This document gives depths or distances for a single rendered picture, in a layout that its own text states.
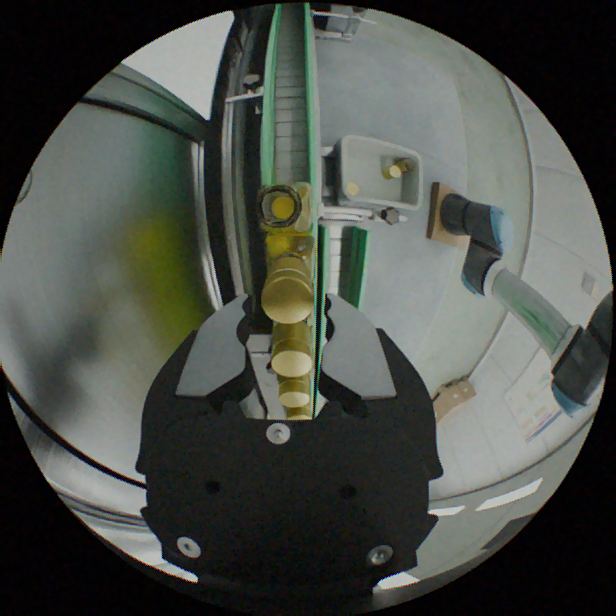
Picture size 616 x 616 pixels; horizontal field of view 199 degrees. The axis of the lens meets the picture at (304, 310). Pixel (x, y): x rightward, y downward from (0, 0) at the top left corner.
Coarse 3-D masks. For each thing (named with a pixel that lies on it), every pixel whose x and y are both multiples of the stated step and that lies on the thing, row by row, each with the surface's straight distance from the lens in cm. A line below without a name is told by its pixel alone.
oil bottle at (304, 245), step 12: (276, 240) 18; (288, 240) 18; (300, 240) 18; (312, 240) 19; (264, 252) 19; (276, 252) 17; (288, 252) 17; (300, 252) 17; (312, 252) 18; (312, 264) 18; (312, 276) 19
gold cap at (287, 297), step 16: (272, 272) 12; (288, 272) 11; (304, 272) 12; (272, 288) 11; (288, 288) 11; (304, 288) 11; (272, 304) 11; (288, 304) 11; (304, 304) 11; (288, 320) 12
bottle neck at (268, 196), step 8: (264, 192) 12; (272, 192) 12; (280, 192) 12; (288, 192) 12; (296, 192) 12; (264, 200) 12; (272, 200) 15; (296, 200) 12; (256, 208) 12; (264, 208) 12; (272, 208) 16; (296, 208) 12; (264, 216) 12; (272, 216) 14; (296, 216) 12; (272, 224) 12; (280, 224) 12; (288, 224) 12
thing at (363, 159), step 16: (352, 144) 51; (368, 144) 51; (384, 144) 51; (352, 160) 53; (368, 160) 55; (384, 160) 57; (400, 160) 60; (416, 160) 56; (352, 176) 52; (368, 176) 54; (400, 176) 59; (416, 176) 55; (368, 192) 53; (384, 192) 55; (400, 192) 58; (416, 192) 54; (416, 208) 52
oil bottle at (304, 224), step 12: (300, 192) 17; (312, 192) 19; (276, 204) 20; (288, 204) 19; (312, 204) 18; (288, 216) 19; (300, 216) 17; (312, 216) 18; (264, 228) 18; (288, 228) 17; (300, 228) 17
